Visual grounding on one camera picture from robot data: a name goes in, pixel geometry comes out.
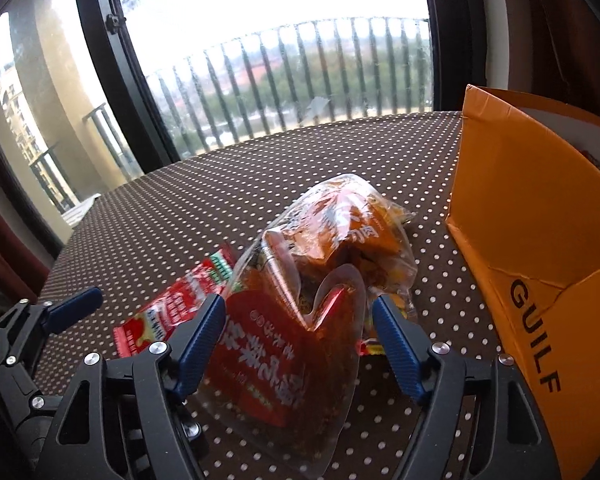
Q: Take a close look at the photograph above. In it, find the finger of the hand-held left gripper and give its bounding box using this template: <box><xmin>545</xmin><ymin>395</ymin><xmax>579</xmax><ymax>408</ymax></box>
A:
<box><xmin>0</xmin><ymin>287</ymin><xmax>103</xmax><ymax>376</ymax></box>

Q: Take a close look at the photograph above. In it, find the beige apartment building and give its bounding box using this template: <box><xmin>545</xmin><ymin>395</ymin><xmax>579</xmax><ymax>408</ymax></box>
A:
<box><xmin>0</xmin><ymin>62</ymin><xmax>48</xmax><ymax>166</ymax></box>

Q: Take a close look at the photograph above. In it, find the brown polka dot tablecloth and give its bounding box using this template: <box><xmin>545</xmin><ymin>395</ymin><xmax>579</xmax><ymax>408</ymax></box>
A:
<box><xmin>35</xmin><ymin>110</ymin><xmax>511</xmax><ymax>480</ymax></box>

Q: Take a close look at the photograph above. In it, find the balcony railing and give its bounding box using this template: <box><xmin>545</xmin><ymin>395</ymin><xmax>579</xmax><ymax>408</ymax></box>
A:
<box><xmin>27</xmin><ymin>16</ymin><xmax>431</xmax><ymax>211</ymax></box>

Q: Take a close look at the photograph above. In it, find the orange cardboard box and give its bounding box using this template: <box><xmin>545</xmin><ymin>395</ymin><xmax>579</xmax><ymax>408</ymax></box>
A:
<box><xmin>445</xmin><ymin>84</ymin><xmax>600</xmax><ymax>480</ymax></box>

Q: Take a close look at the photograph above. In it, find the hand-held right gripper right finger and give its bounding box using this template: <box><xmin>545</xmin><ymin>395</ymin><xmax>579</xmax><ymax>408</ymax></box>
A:
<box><xmin>372</xmin><ymin>294</ymin><xmax>563</xmax><ymax>480</ymax></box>

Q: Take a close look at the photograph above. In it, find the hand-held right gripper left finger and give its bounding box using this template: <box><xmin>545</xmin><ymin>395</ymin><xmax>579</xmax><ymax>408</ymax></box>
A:
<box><xmin>35</xmin><ymin>294</ymin><xmax>227</xmax><ymax>480</ymax></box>

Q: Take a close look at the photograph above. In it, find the red label clear snack pouch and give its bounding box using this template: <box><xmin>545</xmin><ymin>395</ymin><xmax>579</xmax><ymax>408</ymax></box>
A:
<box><xmin>200</xmin><ymin>262</ymin><xmax>368</xmax><ymax>478</ymax></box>

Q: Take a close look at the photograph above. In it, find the black window frame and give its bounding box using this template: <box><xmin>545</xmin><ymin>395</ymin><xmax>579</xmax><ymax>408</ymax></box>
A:
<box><xmin>0</xmin><ymin>0</ymin><xmax>486</xmax><ymax>258</ymax></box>

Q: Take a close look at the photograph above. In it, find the red snack packet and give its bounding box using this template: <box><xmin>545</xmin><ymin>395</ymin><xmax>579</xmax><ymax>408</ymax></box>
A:
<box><xmin>112</xmin><ymin>247</ymin><xmax>238</xmax><ymax>358</ymax></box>

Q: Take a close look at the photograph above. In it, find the red-brown curtain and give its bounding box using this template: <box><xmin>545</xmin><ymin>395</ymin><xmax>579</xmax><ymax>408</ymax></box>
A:
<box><xmin>0</xmin><ymin>180</ymin><xmax>46</xmax><ymax>301</ymax></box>
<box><xmin>475</xmin><ymin>0</ymin><xmax>600</xmax><ymax>126</ymax></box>

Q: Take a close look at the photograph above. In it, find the white outdoor air conditioner unit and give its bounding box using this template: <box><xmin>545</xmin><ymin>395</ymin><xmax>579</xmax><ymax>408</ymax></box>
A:
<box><xmin>62</xmin><ymin>192</ymin><xmax>103</xmax><ymax>226</ymax></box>

